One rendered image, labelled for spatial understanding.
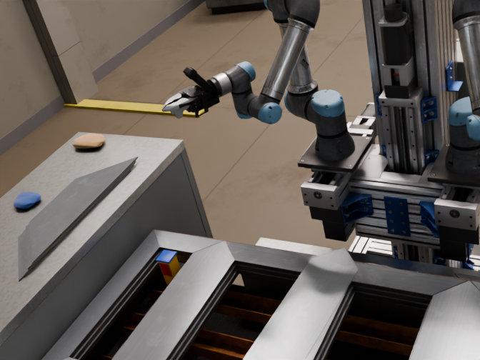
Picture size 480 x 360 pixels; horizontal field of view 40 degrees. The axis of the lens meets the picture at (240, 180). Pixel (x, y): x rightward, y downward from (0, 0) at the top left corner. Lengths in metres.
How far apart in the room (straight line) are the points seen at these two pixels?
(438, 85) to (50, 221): 1.50
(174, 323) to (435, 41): 1.28
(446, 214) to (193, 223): 1.18
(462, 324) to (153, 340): 0.96
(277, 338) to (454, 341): 0.52
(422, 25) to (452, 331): 1.00
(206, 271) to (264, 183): 2.00
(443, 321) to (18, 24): 4.69
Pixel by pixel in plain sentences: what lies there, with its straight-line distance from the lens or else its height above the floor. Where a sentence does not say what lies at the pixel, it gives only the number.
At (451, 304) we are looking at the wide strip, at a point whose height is 0.87.
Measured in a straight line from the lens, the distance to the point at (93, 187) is 2.66.
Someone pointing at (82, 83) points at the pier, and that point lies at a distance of 6.25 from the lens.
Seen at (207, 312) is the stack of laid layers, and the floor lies 0.83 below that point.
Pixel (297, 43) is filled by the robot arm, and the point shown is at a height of 1.53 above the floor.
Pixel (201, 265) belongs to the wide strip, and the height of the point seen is 0.87.
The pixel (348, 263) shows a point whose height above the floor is 0.87.
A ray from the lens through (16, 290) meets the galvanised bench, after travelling 2.35.
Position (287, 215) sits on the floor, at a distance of 3.98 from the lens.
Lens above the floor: 2.38
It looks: 33 degrees down
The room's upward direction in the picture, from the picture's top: 15 degrees counter-clockwise
